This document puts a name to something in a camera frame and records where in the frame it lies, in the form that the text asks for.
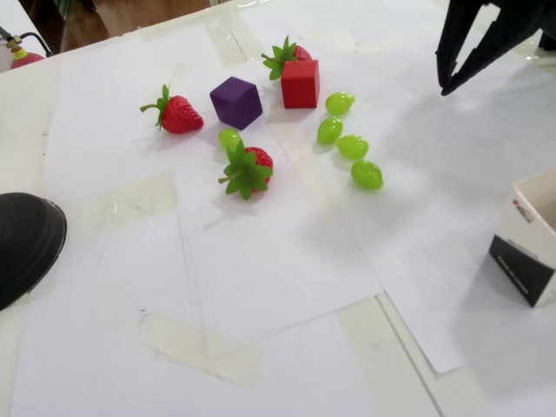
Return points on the white and black carton box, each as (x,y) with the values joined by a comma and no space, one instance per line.
(517,269)

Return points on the green plastic grape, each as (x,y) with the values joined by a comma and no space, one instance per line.
(352,147)
(339,103)
(367,175)
(329,130)
(228,138)

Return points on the white paper sheet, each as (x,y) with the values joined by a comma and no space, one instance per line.
(434,217)
(260,260)

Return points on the black round object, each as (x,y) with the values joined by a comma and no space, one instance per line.
(26,247)

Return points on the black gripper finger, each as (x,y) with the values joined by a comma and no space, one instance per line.
(512,26)
(456,30)

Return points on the red fire extinguisher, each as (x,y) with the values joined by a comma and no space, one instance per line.
(28,60)

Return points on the purple cube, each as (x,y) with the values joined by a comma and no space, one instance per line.
(234,104)

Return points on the red cube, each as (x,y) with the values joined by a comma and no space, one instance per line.
(299,89)

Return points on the red plastic strawberry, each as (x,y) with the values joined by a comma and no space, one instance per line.
(245,174)
(182,115)
(301,53)

